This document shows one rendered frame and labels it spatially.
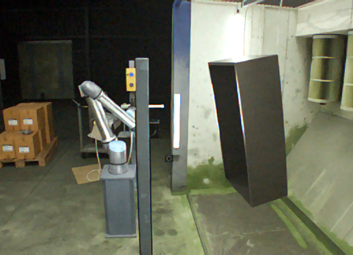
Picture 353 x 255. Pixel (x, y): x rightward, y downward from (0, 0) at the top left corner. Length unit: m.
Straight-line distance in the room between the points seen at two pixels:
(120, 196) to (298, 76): 2.46
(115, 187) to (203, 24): 1.93
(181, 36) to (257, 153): 1.54
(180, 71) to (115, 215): 1.65
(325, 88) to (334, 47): 0.44
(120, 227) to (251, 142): 1.44
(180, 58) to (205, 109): 0.64
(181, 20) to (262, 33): 0.93
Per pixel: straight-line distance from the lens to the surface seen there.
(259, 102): 2.03
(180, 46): 2.97
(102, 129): 2.48
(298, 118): 3.55
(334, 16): 2.91
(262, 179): 2.25
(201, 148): 3.17
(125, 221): 2.60
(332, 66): 3.14
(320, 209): 2.91
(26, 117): 4.86
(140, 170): 1.10
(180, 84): 2.98
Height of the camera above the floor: 1.63
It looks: 14 degrees down
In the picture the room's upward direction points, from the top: 1 degrees clockwise
